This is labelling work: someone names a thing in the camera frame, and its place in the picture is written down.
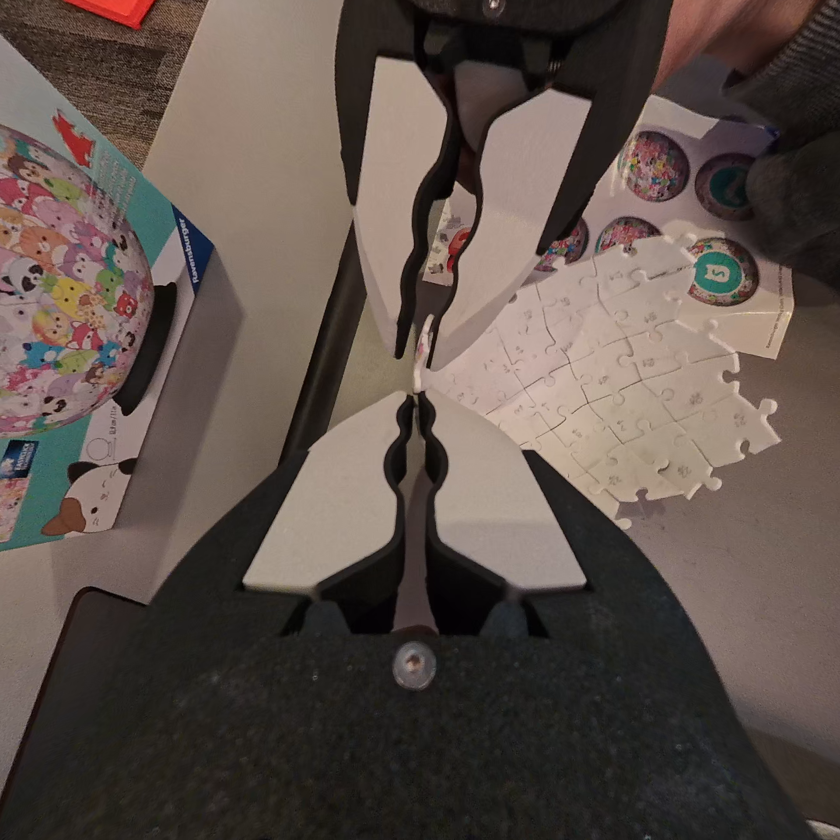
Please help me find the white puzzle piece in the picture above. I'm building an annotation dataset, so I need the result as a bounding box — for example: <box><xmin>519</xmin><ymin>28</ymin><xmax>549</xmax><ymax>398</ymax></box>
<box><xmin>414</xmin><ymin>314</ymin><xmax>438</xmax><ymax>396</ymax></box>

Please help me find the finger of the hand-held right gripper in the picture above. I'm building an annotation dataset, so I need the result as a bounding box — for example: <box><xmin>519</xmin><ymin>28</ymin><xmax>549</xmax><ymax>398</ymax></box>
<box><xmin>352</xmin><ymin>53</ymin><xmax>455</xmax><ymax>359</ymax></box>
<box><xmin>437</xmin><ymin>86</ymin><xmax>594</xmax><ymax>364</ymax></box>

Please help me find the person's right hand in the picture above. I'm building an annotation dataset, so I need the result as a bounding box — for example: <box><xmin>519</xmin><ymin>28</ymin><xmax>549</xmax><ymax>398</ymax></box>
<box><xmin>654</xmin><ymin>0</ymin><xmax>817</xmax><ymax>95</ymax></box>

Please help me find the colourful puzzle ball box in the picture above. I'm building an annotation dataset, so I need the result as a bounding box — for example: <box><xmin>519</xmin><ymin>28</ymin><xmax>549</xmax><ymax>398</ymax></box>
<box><xmin>0</xmin><ymin>36</ymin><xmax>215</xmax><ymax>551</ymax></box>

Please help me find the partly built white puzzle ball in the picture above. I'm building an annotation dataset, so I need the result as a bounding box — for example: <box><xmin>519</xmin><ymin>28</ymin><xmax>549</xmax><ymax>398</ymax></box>
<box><xmin>418</xmin><ymin>235</ymin><xmax>783</xmax><ymax>529</ymax></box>

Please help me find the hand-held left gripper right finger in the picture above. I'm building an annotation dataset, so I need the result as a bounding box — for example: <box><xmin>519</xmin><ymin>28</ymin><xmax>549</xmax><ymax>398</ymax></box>
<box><xmin>423</xmin><ymin>389</ymin><xmax>588</xmax><ymax>598</ymax></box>

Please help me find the black mat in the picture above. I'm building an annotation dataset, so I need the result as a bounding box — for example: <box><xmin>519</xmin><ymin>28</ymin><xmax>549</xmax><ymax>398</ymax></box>
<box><xmin>0</xmin><ymin>587</ymin><xmax>153</xmax><ymax>795</ymax></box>

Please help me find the printed instruction sheet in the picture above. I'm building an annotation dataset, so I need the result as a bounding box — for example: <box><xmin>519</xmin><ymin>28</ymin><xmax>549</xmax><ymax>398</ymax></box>
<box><xmin>431</xmin><ymin>92</ymin><xmax>798</xmax><ymax>363</ymax></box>

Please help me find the person's right forearm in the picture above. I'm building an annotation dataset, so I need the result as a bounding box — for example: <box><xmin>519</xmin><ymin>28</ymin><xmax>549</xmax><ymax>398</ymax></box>
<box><xmin>722</xmin><ymin>0</ymin><xmax>840</xmax><ymax>292</ymax></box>

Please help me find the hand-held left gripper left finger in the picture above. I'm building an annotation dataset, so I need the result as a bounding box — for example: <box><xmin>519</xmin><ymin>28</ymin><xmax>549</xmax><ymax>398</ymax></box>
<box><xmin>241</xmin><ymin>390</ymin><xmax>418</xmax><ymax>598</ymax></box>

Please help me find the orange object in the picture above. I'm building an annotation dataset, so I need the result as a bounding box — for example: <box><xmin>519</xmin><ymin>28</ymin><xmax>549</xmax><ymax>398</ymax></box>
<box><xmin>66</xmin><ymin>0</ymin><xmax>157</xmax><ymax>30</ymax></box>

